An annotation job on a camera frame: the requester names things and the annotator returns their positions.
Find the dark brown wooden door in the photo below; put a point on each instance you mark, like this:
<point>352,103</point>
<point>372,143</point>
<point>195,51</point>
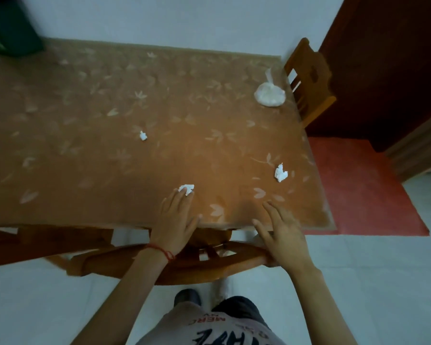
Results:
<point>380,68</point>

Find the white printed shirt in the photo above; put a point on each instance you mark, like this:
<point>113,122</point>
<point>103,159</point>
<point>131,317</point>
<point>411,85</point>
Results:
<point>201,326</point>

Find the tied clear plastic bag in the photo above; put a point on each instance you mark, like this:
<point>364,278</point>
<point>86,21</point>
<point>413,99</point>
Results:
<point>270,95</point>

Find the green plastic crate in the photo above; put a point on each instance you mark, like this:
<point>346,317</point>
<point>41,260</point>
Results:
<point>10,28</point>

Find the person's right forearm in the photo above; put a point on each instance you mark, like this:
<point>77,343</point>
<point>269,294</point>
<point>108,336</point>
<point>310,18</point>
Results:
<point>327,308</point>

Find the red floor mat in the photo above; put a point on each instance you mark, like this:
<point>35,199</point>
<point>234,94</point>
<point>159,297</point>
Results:
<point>359,190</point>

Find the dark shorts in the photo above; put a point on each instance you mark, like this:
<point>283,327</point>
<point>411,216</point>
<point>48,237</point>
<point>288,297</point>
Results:
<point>242,307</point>

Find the small crumpled white tissue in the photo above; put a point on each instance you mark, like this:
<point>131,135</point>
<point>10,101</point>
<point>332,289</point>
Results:
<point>143,136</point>

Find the person's left forearm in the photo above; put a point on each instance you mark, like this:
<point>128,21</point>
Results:
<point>125,301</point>

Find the wooden chair with slatted back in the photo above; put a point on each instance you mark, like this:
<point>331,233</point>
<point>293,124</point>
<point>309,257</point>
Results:
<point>310,78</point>

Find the person's left thumb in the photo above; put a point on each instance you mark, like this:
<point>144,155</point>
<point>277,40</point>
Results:
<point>195,225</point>

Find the wooden door frame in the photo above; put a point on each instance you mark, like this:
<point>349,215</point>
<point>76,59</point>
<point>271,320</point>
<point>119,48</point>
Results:
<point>416,147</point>

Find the wooden chair with curved back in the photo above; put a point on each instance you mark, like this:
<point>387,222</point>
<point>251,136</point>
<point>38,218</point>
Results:
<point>201,265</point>

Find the person's right hand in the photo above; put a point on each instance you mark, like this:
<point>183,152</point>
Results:
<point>287,244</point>

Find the brown floral table cover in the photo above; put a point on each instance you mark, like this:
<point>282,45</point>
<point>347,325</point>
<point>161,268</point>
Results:
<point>129,140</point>

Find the person's left hand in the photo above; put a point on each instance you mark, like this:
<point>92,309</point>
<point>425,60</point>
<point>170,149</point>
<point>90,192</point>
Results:
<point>172,226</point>

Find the person's right thumb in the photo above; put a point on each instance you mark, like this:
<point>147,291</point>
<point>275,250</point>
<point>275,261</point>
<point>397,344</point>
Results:
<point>262,228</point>

